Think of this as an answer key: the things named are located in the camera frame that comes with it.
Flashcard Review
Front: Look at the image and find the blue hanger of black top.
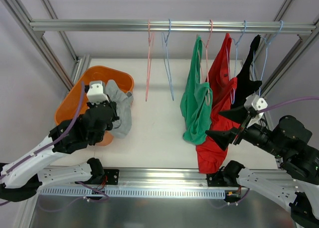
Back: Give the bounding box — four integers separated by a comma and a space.
252, 20, 284, 82

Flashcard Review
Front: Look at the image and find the pink hanger of green top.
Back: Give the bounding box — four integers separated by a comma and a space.
202, 19, 213, 105

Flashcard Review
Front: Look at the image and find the slotted white cable duct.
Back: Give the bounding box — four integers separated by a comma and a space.
40, 186, 226, 200

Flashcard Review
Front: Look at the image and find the blue hanger of grey top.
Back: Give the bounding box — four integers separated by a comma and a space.
161, 19, 174, 101

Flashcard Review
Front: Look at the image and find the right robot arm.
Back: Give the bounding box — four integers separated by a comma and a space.
205, 106, 319, 228

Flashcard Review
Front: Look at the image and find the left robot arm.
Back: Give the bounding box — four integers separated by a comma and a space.
0, 101, 119, 203

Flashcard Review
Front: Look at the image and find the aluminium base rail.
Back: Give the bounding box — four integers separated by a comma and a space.
99, 167, 287, 189

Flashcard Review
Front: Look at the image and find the black tank top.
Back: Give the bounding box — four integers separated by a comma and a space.
231, 35, 262, 109

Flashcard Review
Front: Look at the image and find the green tank top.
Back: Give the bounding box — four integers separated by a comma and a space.
180, 36, 213, 145

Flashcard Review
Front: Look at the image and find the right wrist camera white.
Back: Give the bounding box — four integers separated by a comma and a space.
244, 95, 268, 122

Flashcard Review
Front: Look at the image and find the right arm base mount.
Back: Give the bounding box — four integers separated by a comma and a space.
206, 171, 250, 209

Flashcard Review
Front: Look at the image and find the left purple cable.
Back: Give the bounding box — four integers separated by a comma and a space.
0, 81, 87, 206

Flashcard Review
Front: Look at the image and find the blue hanger of red top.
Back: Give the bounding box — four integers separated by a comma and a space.
226, 20, 247, 105

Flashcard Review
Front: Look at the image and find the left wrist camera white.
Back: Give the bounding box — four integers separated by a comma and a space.
87, 80, 109, 104

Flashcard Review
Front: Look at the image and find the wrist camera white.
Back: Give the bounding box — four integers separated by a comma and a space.
87, 80, 109, 104
244, 95, 268, 122

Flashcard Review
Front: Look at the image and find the aluminium hanging rail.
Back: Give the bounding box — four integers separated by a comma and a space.
29, 19, 318, 35

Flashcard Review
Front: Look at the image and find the orange plastic tub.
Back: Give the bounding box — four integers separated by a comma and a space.
51, 66, 134, 149

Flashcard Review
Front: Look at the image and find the grey tank top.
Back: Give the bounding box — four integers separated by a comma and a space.
105, 80, 134, 139

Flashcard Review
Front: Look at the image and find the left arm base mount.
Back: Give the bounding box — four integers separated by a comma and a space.
104, 169, 120, 185

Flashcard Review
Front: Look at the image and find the red tank top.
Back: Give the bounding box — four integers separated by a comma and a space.
196, 33, 239, 174

